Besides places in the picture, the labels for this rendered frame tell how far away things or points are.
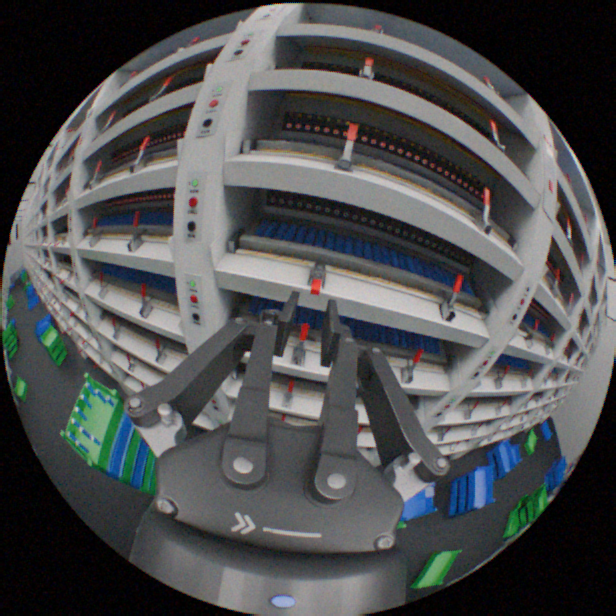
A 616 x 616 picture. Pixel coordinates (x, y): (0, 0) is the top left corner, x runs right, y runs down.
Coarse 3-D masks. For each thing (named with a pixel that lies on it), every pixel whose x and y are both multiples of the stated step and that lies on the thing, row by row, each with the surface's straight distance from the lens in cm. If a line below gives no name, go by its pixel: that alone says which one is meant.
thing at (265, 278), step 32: (256, 224) 50; (352, 224) 48; (224, 256) 41; (288, 256) 40; (256, 288) 37; (288, 288) 35; (320, 288) 35; (352, 288) 37; (384, 288) 40; (480, 288) 61; (384, 320) 39; (416, 320) 40; (480, 320) 56
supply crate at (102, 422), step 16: (96, 384) 88; (80, 400) 89; (96, 400) 88; (112, 400) 84; (80, 416) 90; (96, 416) 85; (112, 416) 75; (80, 432) 89; (96, 432) 83; (112, 432) 76; (80, 448) 87; (96, 448) 81; (96, 464) 73
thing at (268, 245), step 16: (240, 240) 41; (256, 240) 40; (272, 240) 40; (272, 256) 38; (304, 256) 39; (320, 256) 39; (336, 256) 38; (352, 256) 40; (368, 272) 40; (384, 272) 41; (400, 272) 42; (416, 288) 43; (432, 288) 46; (448, 288) 49; (464, 304) 52; (480, 304) 56
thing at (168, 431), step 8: (160, 408) 8; (168, 408) 8; (160, 416) 9; (168, 416) 8; (176, 416) 9; (152, 424) 9; (160, 424) 9; (168, 424) 9; (176, 424) 9; (144, 432) 9; (152, 432) 9; (160, 432) 9; (168, 432) 9; (176, 432) 9; (184, 432) 9; (152, 440) 9; (160, 440) 9; (168, 440) 9; (176, 440) 9; (152, 448) 8; (160, 448) 8
